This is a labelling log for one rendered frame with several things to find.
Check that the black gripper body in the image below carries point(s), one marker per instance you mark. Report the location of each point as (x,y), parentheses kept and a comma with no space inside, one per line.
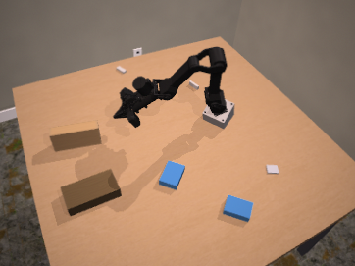
(131,116)

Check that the blue rectangular block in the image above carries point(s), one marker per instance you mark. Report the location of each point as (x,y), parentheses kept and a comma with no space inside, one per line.
(238,208)
(172,175)

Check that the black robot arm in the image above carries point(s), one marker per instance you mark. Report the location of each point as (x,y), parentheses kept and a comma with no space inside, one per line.
(168,87)

